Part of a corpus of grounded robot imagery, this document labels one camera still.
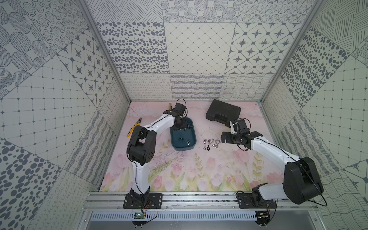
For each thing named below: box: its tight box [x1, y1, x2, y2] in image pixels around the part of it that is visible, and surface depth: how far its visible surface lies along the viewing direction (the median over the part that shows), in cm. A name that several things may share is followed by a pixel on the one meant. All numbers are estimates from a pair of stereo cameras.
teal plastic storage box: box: [170, 117, 197, 151], surface depth 98 cm
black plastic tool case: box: [205, 99, 242, 128], surface depth 109 cm
